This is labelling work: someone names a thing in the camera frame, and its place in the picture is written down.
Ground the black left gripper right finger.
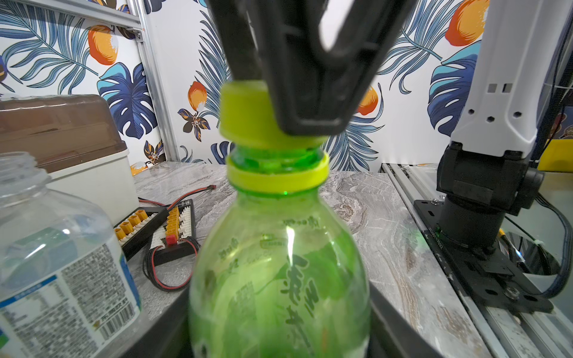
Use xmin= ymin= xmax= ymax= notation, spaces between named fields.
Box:
xmin=366 ymin=283 xmax=442 ymax=358

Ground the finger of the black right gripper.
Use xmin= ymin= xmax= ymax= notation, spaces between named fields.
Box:
xmin=250 ymin=1 xmax=416 ymax=137
xmin=207 ymin=0 xmax=263 ymax=81

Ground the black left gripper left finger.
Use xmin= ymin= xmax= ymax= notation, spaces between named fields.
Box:
xmin=110 ymin=290 xmax=192 ymax=357

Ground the yellow-green bottle cap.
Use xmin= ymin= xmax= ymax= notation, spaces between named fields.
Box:
xmin=219 ymin=80 xmax=327 ymax=151

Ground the green plastic bottle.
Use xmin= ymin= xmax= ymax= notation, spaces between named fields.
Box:
xmin=190 ymin=146 xmax=371 ymax=357

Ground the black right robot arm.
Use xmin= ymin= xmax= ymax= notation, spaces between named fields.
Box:
xmin=208 ymin=1 xmax=572 ymax=248

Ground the clear plastic water bottle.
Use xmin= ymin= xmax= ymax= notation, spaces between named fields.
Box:
xmin=1 ymin=152 xmax=144 ymax=357

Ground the front yellow connector board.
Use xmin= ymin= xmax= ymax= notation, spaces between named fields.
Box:
xmin=149 ymin=199 xmax=201 ymax=266

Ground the brown lid storage box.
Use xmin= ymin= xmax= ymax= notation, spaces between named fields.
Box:
xmin=1 ymin=95 xmax=139 ymax=223

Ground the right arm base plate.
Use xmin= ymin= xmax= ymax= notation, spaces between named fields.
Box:
xmin=413 ymin=200 xmax=554 ymax=313

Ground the aluminium front rail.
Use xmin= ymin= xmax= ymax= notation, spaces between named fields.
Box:
xmin=381 ymin=163 xmax=572 ymax=357

